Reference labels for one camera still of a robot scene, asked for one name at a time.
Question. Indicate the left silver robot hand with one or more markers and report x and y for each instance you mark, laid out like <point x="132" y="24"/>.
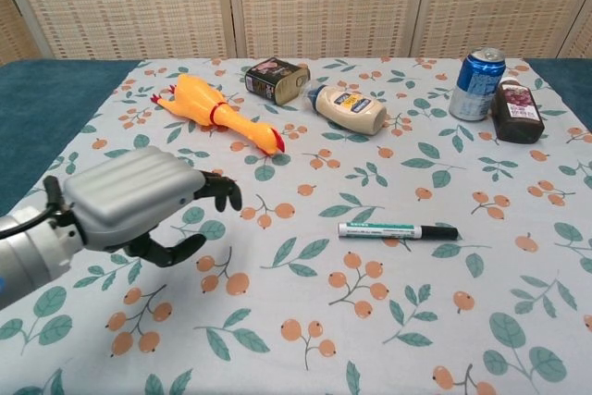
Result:
<point x="125" y="196"/>

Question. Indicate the white green marker body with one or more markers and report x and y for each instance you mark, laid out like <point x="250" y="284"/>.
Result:
<point x="379" y="230"/>

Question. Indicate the black marker cap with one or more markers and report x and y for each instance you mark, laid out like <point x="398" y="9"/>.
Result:
<point x="439" y="231"/>

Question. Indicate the yellow rubber chicken toy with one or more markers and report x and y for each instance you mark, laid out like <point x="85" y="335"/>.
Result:
<point x="217" y="110"/>

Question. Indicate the dark luncheon meat tin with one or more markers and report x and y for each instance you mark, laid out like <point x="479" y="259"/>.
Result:
<point x="277" y="79"/>

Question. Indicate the white mayonnaise squeeze bottle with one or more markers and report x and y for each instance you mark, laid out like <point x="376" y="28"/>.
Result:
<point x="347" y="108"/>

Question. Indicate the beige woven folding screen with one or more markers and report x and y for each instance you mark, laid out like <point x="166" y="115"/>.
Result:
<point x="296" y="2"/>

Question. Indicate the floral printed tablecloth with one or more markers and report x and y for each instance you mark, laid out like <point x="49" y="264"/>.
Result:
<point x="370" y="312"/>

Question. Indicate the blue white soda can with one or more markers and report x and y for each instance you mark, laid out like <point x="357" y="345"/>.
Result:
<point x="476" y="85"/>

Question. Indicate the dark brown sauce bottle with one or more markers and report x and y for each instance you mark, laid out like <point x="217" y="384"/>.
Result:
<point x="515" y="113"/>

